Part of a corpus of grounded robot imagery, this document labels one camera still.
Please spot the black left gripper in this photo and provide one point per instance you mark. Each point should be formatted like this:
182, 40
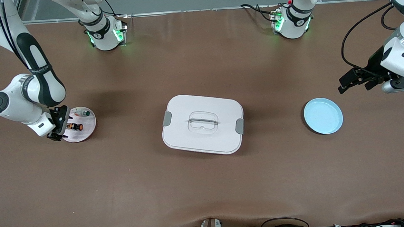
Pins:
374, 65

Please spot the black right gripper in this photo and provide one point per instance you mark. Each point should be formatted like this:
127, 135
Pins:
58, 121

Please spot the orange push-button switch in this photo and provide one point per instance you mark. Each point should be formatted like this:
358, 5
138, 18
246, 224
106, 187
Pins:
75, 127

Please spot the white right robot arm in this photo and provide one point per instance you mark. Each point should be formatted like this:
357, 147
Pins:
15, 106

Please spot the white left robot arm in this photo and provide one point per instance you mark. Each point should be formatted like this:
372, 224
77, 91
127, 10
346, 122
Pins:
295, 22

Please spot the pink round plate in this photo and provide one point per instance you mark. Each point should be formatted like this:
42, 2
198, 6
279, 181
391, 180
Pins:
85, 135

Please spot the light blue round plate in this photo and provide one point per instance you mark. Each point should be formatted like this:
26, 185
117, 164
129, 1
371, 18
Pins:
323, 116

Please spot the pink box with white lid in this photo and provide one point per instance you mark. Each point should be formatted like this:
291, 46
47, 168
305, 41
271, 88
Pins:
189, 141

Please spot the brown table mat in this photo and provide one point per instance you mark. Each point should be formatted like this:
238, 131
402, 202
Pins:
206, 189

